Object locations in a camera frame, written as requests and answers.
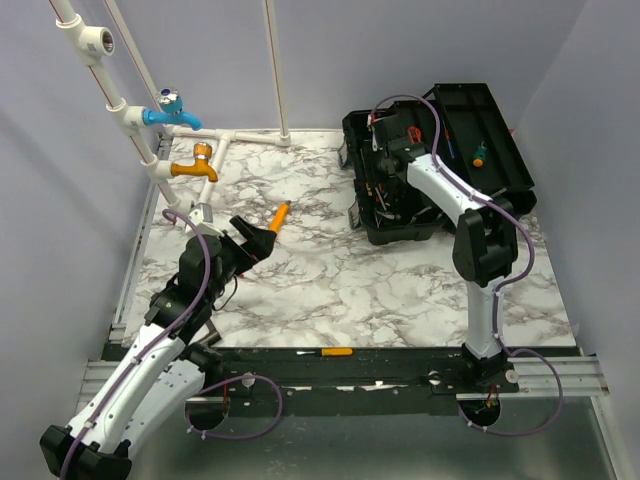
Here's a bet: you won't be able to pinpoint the black plastic toolbox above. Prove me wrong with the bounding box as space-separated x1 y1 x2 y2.
339 83 537 245

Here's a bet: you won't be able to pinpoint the blue water tap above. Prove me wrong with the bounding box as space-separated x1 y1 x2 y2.
142 87 202 131

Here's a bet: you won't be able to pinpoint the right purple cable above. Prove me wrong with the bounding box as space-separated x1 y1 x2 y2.
372 93 565 436

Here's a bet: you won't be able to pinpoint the red black utility knife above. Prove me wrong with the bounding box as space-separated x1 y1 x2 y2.
407 126 422 143

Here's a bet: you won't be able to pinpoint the aluminium extrusion rail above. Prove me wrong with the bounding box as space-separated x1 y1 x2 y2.
76 356 610 411

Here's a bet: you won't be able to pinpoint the black long nose pliers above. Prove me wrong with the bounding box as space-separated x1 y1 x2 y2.
374 209 402 222

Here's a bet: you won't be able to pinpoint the green stubby screwdriver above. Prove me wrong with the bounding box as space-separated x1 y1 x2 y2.
472 142 488 168

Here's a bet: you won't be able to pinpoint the orange handle screwdriver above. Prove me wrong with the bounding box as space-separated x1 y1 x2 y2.
296 347 354 357

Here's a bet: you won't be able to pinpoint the red black pliers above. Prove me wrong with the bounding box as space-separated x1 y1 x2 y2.
365 182 389 211

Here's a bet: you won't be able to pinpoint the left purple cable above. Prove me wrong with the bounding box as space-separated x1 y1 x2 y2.
59 208 284 480

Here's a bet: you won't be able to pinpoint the purple cable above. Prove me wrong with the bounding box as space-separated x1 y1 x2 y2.
59 208 284 480
372 93 565 436

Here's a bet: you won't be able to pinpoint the white PVC pipe frame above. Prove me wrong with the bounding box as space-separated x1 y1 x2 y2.
47 0 292 240

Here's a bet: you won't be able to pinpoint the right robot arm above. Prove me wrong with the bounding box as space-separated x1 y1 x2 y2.
402 110 530 392

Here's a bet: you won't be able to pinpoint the yellow black electric screwdriver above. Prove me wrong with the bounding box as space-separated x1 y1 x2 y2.
269 200 291 234

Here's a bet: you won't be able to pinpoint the blue handle screwdriver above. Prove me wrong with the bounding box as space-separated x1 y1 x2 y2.
443 127 456 159

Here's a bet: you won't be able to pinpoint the orange water tap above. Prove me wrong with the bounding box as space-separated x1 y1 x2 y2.
170 142 218 183

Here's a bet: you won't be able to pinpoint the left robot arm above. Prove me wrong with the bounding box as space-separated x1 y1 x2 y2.
40 216 277 479

